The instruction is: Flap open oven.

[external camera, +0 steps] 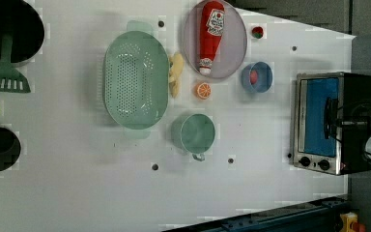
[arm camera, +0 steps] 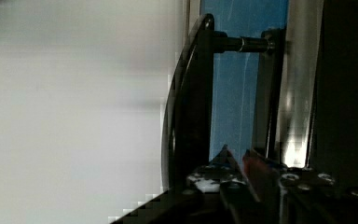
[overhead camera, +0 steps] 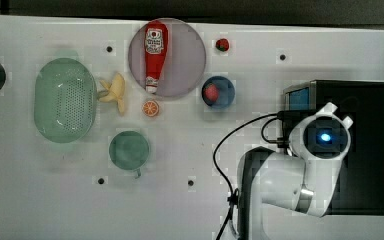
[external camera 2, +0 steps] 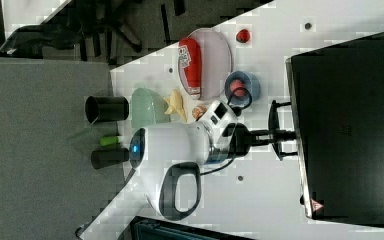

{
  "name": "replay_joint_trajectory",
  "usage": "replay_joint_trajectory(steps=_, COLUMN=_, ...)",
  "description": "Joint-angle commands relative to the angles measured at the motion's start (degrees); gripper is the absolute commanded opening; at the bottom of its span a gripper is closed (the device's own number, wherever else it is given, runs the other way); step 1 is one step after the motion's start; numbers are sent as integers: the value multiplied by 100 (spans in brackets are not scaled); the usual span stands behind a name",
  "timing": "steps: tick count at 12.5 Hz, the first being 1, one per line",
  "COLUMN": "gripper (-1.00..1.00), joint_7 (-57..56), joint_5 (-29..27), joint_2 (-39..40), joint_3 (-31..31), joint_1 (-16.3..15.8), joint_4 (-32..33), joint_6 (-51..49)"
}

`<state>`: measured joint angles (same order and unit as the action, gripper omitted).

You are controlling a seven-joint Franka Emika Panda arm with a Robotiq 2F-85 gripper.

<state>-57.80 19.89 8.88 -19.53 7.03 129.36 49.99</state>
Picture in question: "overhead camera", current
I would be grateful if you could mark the black toaster oven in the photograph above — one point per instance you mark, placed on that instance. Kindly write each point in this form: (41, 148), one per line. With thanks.
(360, 187)

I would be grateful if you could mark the orange half slice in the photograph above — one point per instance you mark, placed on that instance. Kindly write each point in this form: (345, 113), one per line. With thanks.
(150, 108)

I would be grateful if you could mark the red strawberry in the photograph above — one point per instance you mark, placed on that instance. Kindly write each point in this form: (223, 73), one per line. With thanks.
(222, 45)

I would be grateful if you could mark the green oval colander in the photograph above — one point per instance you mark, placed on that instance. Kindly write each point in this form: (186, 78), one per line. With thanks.
(65, 100)

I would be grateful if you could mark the green cup with handle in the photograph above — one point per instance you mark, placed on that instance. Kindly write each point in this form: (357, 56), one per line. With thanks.
(129, 151)

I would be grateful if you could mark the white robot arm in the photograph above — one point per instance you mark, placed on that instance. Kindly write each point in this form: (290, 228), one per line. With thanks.
(303, 179)

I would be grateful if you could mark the red ketchup bottle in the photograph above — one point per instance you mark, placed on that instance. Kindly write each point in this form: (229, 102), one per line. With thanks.
(155, 46)

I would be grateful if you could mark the grey round plate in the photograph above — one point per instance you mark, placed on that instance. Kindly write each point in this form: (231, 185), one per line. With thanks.
(184, 63)

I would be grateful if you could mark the peeled yellow banana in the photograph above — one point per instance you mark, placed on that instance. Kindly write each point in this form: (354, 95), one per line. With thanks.
(114, 92)

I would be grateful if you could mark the blue bowl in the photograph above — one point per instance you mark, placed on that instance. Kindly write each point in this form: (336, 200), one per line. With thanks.
(226, 92)

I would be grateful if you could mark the pink red fruit in bowl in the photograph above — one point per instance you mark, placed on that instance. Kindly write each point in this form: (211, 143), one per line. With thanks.
(211, 93)

